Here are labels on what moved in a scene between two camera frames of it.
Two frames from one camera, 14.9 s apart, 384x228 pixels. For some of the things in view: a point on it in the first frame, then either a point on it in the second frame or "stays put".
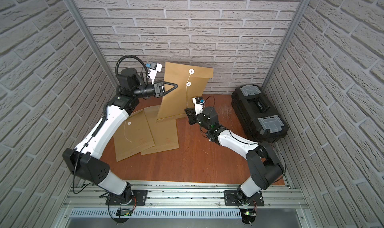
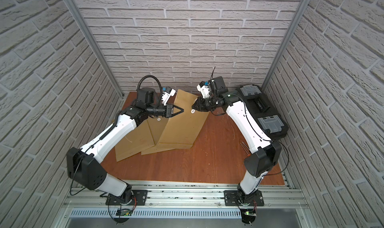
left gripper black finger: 164,92 to 173,114
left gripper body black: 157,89 to 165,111
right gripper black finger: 190,112 to 197,105
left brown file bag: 133,136 stays put
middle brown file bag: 164,132 stays put
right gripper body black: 200,120 to 208,104
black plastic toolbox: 257,114 stays put
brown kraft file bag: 191,81 to 182,129
